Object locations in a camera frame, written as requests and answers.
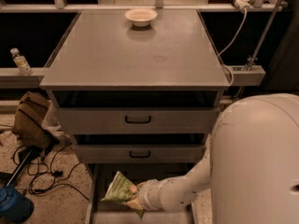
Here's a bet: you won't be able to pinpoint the green jalapeno chip bag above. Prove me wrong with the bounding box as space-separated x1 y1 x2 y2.
102 171 144 218

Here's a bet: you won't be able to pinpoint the blue round device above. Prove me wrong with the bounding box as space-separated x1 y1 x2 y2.
0 186 34 224

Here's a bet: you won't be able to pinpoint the grey drawer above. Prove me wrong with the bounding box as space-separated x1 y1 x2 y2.
85 163 194 224
74 133 206 163
52 91 221 135

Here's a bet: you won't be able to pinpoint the white bowl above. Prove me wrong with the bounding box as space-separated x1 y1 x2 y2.
124 8 158 27

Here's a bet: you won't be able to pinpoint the grey middle drawer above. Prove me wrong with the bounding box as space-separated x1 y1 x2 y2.
74 133 206 163

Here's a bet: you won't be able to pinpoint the grey bottom drawer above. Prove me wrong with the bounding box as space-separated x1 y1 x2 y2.
85 163 194 224

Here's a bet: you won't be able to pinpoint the black floor cables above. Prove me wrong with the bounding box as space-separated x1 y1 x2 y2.
10 141 91 202

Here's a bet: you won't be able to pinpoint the grey top drawer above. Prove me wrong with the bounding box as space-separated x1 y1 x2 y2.
52 91 221 135

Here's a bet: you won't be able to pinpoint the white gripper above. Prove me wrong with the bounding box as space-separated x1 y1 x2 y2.
126 179 164 211

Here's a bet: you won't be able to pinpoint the clear plastic water bottle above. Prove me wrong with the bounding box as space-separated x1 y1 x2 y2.
10 48 33 76

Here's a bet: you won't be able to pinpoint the metal diagonal pole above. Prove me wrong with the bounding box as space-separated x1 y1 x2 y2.
229 0 283 100

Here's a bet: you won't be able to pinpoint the grey drawer cabinet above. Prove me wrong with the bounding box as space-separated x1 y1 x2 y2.
39 8 231 180

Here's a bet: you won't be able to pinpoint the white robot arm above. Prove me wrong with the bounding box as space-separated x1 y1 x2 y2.
138 93 299 224

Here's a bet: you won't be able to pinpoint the white power strip cable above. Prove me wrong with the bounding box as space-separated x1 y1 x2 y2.
217 0 254 87

